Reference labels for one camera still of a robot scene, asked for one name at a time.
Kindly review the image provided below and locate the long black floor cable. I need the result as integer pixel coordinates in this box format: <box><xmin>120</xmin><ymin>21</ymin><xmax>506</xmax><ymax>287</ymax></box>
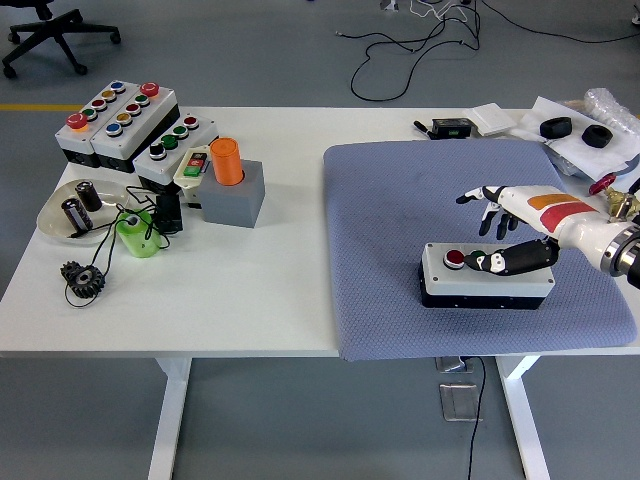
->
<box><xmin>479</xmin><ymin>0</ymin><xmax>640</xmax><ymax>45</ymax></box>

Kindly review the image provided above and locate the orange plastic cylinder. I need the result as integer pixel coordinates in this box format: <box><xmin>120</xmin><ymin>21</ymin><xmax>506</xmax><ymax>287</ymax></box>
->
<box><xmin>208</xmin><ymin>137</ymin><xmax>245</xmax><ymax>187</ymax></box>

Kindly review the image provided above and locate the blue-grey textured mat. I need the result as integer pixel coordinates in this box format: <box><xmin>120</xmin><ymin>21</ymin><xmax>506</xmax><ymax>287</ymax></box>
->
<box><xmin>322</xmin><ymin>138</ymin><xmax>637</xmax><ymax>362</ymax></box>

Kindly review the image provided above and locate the green plastic cylinder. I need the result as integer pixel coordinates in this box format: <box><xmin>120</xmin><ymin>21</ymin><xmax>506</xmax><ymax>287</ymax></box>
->
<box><xmin>114</xmin><ymin>208</ymin><xmax>164</xmax><ymax>260</ymax></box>

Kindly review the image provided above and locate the black foam ring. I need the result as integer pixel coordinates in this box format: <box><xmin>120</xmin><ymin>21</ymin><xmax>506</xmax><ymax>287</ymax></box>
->
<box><xmin>582</xmin><ymin>124</ymin><xmax>615</xmax><ymax>149</ymax></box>
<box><xmin>538</xmin><ymin>116</ymin><xmax>575</xmax><ymax>140</ymax></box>

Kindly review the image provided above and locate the white table leg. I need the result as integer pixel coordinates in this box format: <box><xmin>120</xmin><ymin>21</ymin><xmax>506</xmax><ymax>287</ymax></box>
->
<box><xmin>147</xmin><ymin>357</ymin><xmax>194</xmax><ymax>480</ymax></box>
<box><xmin>494</xmin><ymin>355</ymin><xmax>551</xmax><ymax>480</ymax></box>

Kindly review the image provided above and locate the black device with green connector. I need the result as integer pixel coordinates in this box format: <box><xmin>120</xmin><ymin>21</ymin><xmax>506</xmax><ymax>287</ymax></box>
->
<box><xmin>430</xmin><ymin>117</ymin><xmax>472</xmax><ymax>140</ymax></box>

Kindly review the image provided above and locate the metal floor socket box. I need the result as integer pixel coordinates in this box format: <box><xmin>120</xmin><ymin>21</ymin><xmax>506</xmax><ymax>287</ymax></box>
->
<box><xmin>433</xmin><ymin>355</ymin><xmax>476</xmax><ymax>374</ymax></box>

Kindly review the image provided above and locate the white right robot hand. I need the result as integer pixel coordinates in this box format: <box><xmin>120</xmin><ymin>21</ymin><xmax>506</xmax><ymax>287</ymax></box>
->
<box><xmin>454</xmin><ymin>183</ymin><xmax>632</xmax><ymax>277</ymax></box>

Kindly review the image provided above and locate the five-button box with mushroom button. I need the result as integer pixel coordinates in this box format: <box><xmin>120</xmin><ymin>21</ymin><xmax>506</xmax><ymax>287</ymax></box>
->
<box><xmin>88</xmin><ymin>81</ymin><xmax>181</xmax><ymax>175</ymax></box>
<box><xmin>53</xmin><ymin>79</ymin><xmax>135</xmax><ymax>169</ymax></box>

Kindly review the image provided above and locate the brass valve with red handle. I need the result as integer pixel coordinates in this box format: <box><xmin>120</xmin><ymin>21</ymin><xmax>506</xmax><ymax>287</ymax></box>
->
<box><xmin>588</xmin><ymin>173</ymin><xmax>640</xmax><ymax>222</ymax></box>

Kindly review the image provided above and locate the metal floor socket plate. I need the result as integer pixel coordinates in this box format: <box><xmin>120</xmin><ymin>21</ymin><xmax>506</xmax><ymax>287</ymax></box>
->
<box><xmin>438</xmin><ymin>382</ymin><xmax>484</xmax><ymax>423</ymax></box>

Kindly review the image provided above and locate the black office chair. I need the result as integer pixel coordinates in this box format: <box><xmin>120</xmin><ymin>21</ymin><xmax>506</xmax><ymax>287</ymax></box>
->
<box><xmin>0</xmin><ymin>0</ymin><xmax>122</xmax><ymax>79</ymax></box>

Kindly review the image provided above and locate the black power adapter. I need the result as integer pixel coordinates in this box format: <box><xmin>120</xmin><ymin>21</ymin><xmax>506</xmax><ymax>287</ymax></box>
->
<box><xmin>154</xmin><ymin>192</ymin><xmax>185</xmax><ymax>235</ymax></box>

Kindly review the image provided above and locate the cream red-green switch box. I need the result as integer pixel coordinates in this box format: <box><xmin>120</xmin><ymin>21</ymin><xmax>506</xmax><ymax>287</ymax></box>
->
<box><xmin>173</xmin><ymin>145</ymin><xmax>214</xmax><ymax>206</ymax></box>

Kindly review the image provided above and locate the silver metal bowl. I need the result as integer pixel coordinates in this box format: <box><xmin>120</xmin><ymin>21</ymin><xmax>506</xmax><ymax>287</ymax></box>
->
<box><xmin>36</xmin><ymin>178</ymin><xmax>132</xmax><ymax>246</ymax></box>

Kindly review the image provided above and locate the black cylindrical capacitor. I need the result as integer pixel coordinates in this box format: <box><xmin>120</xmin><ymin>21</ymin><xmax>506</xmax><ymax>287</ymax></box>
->
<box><xmin>73</xmin><ymin>180</ymin><xmax>104</xmax><ymax>213</ymax></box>
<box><xmin>60</xmin><ymin>198</ymin><xmax>95</xmax><ymax>232</ymax></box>

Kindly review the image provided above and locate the black cable under table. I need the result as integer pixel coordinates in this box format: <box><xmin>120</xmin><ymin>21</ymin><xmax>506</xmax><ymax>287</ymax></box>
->
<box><xmin>462</xmin><ymin>355</ymin><xmax>487</xmax><ymax>480</ymax></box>

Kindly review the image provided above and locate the white foam sheet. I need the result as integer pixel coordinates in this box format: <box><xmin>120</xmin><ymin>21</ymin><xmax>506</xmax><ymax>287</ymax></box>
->
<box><xmin>509</xmin><ymin>94</ymin><xmax>640</xmax><ymax>184</ymax></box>

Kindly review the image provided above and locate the thin black cord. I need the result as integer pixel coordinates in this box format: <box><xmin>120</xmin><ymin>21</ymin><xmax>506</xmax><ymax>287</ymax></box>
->
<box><xmin>63</xmin><ymin>184</ymin><xmax>174</xmax><ymax>309</ymax></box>

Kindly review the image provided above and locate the white four-control button box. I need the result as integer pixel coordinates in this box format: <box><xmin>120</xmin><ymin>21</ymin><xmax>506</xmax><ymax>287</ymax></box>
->
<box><xmin>133</xmin><ymin>113</ymin><xmax>220</xmax><ymax>194</ymax></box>
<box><xmin>418</xmin><ymin>242</ymin><xmax>557</xmax><ymax>311</ymax></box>

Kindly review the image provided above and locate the white wall switch plate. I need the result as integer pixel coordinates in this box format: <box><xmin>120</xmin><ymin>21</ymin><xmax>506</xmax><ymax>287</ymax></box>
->
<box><xmin>462</xmin><ymin>102</ymin><xmax>519</xmax><ymax>137</ymax></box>

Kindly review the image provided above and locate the grey block with hole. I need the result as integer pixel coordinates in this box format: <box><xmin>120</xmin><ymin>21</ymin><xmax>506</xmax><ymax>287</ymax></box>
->
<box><xmin>198</xmin><ymin>159</ymin><xmax>266</xmax><ymax>229</ymax></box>

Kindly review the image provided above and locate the looped black floor cable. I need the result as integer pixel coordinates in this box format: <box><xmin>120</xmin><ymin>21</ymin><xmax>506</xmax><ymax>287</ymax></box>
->
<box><xmin>335</xmin><ymin>9</ymin><xmax>482</xmax><ymax>101</ymax></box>

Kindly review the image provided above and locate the white floor cable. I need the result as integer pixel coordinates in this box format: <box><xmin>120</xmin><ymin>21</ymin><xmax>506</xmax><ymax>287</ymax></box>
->
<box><xmin>409</xmin><ymin>0</ymin><xmax>469</xmax><ymax>24</ymax></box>

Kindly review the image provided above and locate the black metal gear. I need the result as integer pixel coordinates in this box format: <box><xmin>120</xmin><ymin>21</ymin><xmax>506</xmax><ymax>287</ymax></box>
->
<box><xmin>59</xmin><ymin>260</ymin><xmax>110</xmax><ymax>300</ymax></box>

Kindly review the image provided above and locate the clear bubble wrap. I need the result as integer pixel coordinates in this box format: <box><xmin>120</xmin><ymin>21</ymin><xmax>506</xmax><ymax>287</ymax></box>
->
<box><xmin>582</xmin><ymin>87</ymin><xmax>640</xmax><ymax>136</ymax></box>

